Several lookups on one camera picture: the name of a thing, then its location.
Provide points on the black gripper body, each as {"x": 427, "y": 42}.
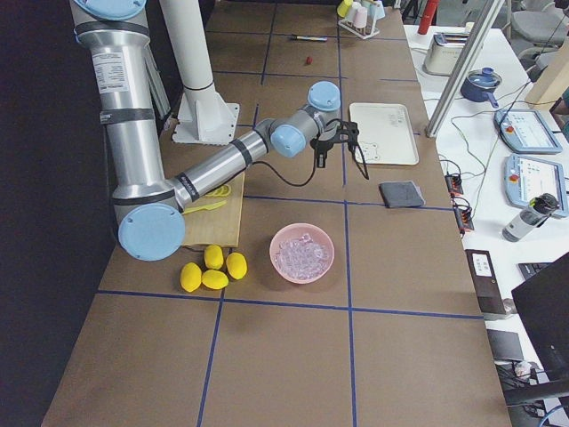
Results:
{"x": 319, "y": 146}

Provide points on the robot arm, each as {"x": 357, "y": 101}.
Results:
{"x": 148, "y": 205}

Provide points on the pink cup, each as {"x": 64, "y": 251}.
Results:
{"x": 359, "y": 17}

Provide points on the lime green cup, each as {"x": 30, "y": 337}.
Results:
{"x": 343, "y": 8}

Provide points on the pile of ice cubes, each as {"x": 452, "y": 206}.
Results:
{"x": 302, "y": 257}

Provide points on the white bear serving tray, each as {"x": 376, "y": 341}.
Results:
{"x": 385, "y": 134}

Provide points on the grey folded cloth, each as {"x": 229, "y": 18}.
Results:
{"x": 401, "y": 194}

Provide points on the steel muddler with black tip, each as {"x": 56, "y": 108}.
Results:
{"x": 316, "y": 39}

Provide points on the white toaster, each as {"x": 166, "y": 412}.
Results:
{"x": 443, "y": 53}

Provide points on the pink bowl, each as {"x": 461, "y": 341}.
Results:
{"x": 295, "y": 230}

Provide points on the yellow plastic knife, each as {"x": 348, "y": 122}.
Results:
{"x": 204, "y": 208}

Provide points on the blue pot with lid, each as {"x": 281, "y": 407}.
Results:
{"x": 480, "y": 85}

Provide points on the wooden cutting board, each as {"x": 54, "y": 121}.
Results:
{"x": 221, "y": 226}

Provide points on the red bottle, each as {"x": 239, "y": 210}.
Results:
{"x": 427, "y": 16}

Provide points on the whole yellow lemon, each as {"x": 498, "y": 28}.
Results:
{"x": 213, "y": 257}
{"x": 190, "y": 277}
{"x": 215, "y": 279}
{"x": 237, "y": 266}

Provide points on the teach pendant tablet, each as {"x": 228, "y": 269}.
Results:
{"x": 528, "y": 177}
{"x": 525, "y": 131}

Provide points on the grey water bottle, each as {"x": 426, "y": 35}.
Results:
{"x": 532, "y": 216}

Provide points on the black box with label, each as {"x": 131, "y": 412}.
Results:
{"x": 490, "y": 302}

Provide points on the white wire cup rack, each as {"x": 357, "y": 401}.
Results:
{"x": 376, "y": 12}

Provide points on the aluminium frame post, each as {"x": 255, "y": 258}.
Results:
{"x": 464, "y": 64}

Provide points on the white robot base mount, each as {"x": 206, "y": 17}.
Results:
{"x": 203, "y": 117}

